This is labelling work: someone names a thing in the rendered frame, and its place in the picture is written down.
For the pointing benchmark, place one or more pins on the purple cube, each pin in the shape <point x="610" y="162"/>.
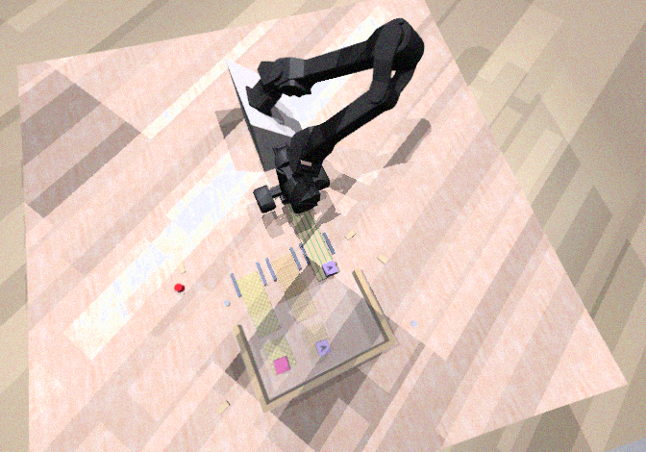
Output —
<point x="329" y="269"/>

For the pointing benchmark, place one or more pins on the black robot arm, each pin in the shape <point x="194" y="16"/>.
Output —
<point x="394" y="46"/>

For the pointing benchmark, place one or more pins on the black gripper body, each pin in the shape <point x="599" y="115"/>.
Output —
<point x="264" y="196"/>

